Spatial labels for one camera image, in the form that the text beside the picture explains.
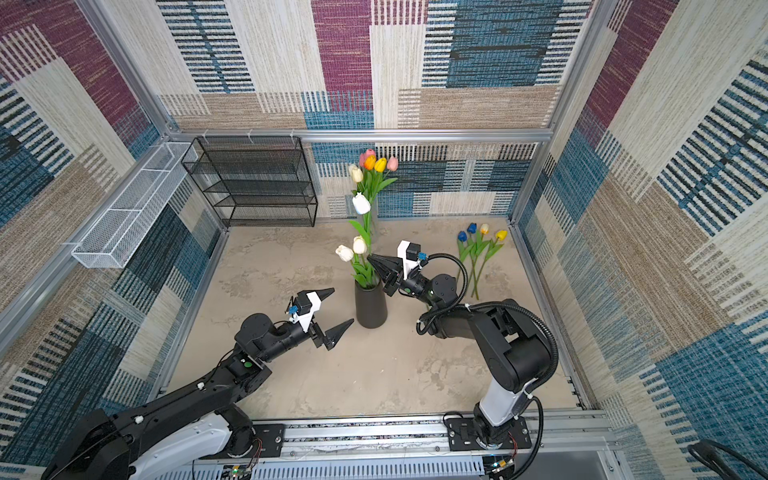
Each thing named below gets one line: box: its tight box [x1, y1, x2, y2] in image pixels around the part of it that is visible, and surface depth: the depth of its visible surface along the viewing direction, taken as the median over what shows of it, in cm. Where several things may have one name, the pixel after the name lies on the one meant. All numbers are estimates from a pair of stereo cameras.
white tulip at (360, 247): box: [353, 235, 367, 268], surface depth 74 cm
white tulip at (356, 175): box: [348, 163, 363, 194], surface depth 91 cm
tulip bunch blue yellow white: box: [456, 222, 508, 300], surface depth 114 cm
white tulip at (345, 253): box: [335, 244, 354, 262], surface depth 72 cm
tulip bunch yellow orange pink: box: [359, 149, 399, 205], surface depth 96 cm
